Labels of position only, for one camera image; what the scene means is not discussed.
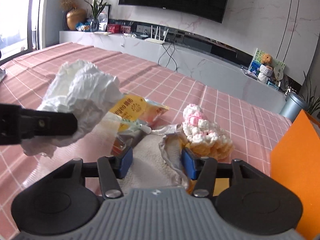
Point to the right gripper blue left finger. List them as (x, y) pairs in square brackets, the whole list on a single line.
[(123, 162)]

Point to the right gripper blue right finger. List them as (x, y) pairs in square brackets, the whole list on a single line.
[(191, 163)]

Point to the pink white crochet piece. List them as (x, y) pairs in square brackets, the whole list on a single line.
[(205, 138)]

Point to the yellow snack packet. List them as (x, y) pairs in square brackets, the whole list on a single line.
[(135, 119)]

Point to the white paper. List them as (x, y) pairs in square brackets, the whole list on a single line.
[(82, 89)]

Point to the pink checkered tablecloth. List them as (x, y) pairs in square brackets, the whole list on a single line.
[(29, 77)]

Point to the white tv cabinet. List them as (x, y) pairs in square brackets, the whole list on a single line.
[(209, 70)]

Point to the orange cardboard box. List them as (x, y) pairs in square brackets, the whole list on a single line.
[(295, 164)]

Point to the colourful picture card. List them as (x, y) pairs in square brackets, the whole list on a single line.
[(278, 68)]

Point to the teddy bear in pot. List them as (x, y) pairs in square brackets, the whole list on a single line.
[(265, 70)]

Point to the silver trash bin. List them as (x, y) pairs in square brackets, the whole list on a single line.
[(293, 105)]

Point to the white wifi router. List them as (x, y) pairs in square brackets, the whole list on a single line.
[(157, 35)]

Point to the golden vase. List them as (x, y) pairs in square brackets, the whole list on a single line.
[(75, 16)]

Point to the tall leafy floor plant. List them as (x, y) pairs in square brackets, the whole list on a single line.
[(311, 100)]

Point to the green potted plant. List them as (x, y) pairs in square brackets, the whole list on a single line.
[(97, 7)]

